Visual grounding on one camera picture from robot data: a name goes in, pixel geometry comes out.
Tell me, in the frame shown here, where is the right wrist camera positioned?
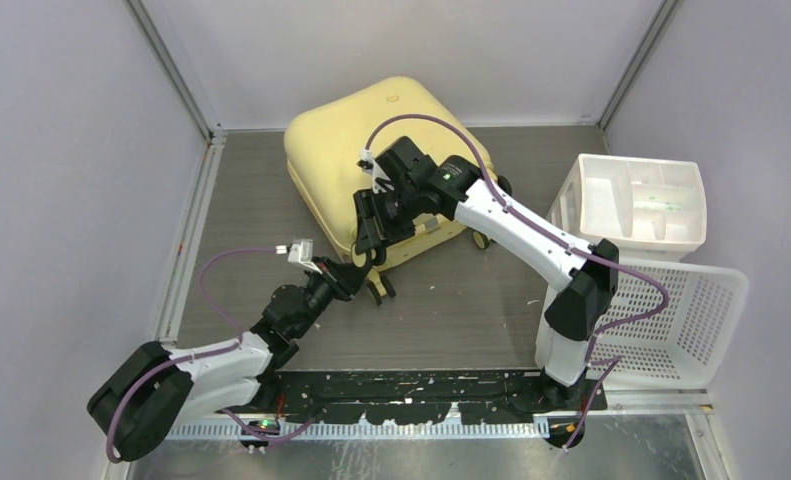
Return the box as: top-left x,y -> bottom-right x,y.
357,149 -> 395,193

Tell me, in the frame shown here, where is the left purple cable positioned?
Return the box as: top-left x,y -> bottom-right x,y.
105,246 -> 317,465

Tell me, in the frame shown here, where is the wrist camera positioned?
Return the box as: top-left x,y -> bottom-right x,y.
274,238 -> 323,274
357,149 -> 395,193

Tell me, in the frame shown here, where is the yellow hard-shell suitcase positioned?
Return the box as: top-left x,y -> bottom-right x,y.
284,76 -> 511,303

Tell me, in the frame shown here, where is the slotted metal cable duct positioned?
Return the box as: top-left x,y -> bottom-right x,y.
166,417 -> 550,441

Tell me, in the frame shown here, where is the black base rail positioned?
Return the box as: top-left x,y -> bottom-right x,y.
246,369 -> 606,425

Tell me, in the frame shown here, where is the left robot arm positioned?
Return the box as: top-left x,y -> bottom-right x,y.
87,257 -> 373,463

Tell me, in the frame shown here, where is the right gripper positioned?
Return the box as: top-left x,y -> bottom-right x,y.
352,183 -> 422,256

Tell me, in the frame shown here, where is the white divided organizer tray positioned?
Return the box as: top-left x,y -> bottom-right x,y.
547,154 -> 707,262

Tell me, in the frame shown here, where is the white perforated plastic basket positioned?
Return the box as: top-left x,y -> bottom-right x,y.
535,258 -> 749,390

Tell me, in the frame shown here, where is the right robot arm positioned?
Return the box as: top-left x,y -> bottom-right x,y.
352,136 -> 619,410

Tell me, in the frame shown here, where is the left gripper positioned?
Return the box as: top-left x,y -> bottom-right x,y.
292,256 -> 369,338

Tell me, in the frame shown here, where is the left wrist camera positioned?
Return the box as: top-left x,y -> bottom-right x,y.
274,238 -> 323,274

